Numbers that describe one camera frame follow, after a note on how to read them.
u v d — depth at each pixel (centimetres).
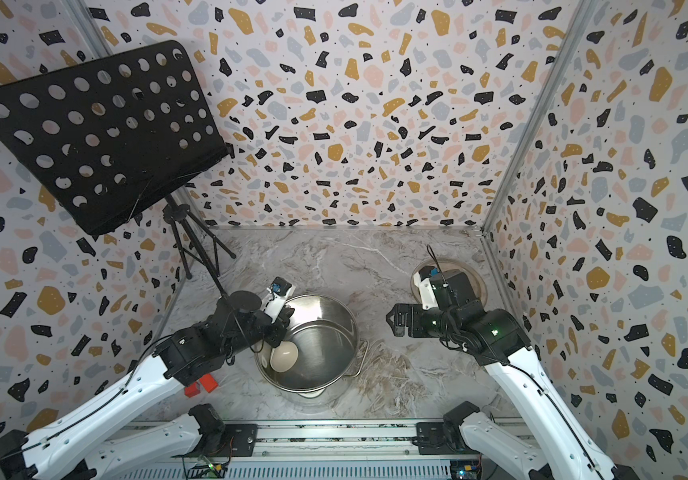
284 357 87
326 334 87
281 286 61
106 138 59
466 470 72
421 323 59
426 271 62
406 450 73
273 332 63
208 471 71
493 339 43
